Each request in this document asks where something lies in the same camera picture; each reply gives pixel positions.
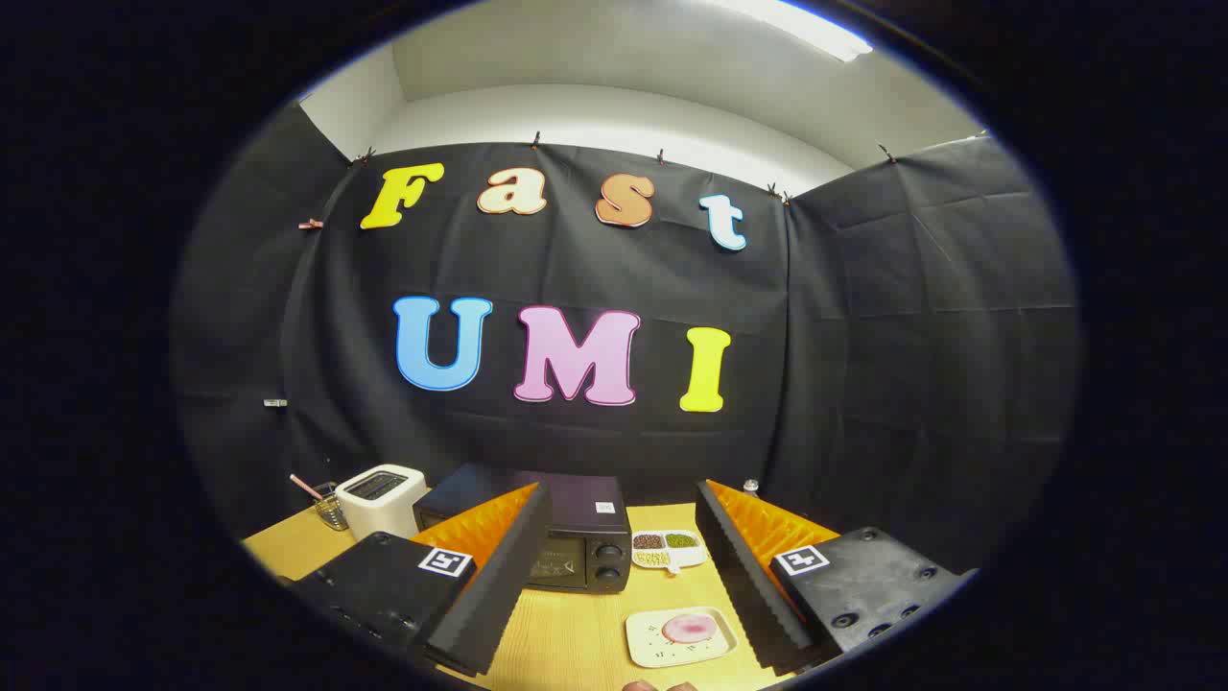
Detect metal mesh holder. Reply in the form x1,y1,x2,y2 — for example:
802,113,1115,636
315,482,349,532

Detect pink ham slice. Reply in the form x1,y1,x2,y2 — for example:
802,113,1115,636
662,614,716,646

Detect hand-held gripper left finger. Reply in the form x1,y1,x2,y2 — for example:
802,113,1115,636
288,482,554,678

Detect white divided bean dish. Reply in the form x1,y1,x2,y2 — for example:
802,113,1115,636
630,530,709,575

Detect white bread toaster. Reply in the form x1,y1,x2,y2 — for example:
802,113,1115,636
335,465,430,543

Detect cream square plate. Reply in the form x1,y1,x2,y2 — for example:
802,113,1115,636
626,607,740,670

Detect black toaster oven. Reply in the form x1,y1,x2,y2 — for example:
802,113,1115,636
413,464,634,596

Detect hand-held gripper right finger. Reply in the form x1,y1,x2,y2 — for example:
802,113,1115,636
695,479,980,673

